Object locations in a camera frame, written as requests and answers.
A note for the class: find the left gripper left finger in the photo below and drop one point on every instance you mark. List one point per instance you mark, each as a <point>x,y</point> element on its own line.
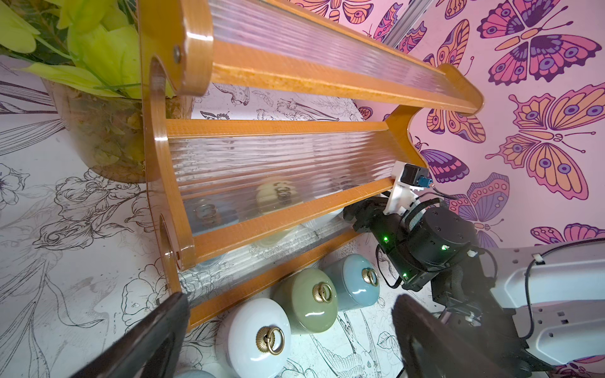
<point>150,349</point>

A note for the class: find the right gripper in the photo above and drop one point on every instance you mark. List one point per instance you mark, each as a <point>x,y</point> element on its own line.
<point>368,216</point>

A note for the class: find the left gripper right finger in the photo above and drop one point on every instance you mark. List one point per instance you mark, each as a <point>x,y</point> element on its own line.
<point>430,349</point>

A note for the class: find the blue tea canister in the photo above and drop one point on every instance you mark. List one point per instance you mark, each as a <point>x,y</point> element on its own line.
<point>355,281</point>

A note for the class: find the white tea canister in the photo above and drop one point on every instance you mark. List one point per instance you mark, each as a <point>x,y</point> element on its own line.
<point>254,340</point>

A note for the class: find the green tea canister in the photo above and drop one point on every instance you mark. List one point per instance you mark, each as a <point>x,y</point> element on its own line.
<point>310,301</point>

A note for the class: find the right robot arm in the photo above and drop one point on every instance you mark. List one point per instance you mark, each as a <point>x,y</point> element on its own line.
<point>509,313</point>

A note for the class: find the yellow-green canister bottom shelf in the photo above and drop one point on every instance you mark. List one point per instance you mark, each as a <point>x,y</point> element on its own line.
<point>272,196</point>

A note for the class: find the blue canister bottom shelf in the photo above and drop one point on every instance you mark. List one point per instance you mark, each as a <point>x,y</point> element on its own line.
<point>206,215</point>

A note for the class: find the wooden three-tier shelf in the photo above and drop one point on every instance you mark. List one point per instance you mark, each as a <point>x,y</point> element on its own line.
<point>187,46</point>

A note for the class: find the potted green leafy plant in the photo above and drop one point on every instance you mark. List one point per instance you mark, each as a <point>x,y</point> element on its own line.
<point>87,54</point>

